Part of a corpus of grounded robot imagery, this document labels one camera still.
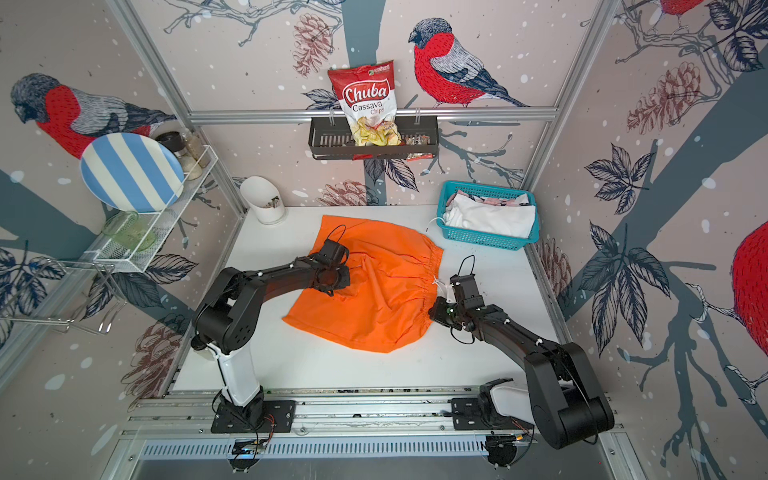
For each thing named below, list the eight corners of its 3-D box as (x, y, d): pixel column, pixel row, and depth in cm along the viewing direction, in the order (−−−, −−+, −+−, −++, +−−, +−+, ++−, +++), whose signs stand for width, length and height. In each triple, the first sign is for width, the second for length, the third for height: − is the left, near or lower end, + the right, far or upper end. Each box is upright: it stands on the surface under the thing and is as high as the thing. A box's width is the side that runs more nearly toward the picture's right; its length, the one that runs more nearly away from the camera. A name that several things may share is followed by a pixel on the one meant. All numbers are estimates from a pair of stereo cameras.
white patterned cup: (252, 228, 118) (234, 198, 105) (260, 206, 126) (245, 176, 113) (284, 228, 118) (270, 198, 105) (291, 206, 126) (279, 176, 113)
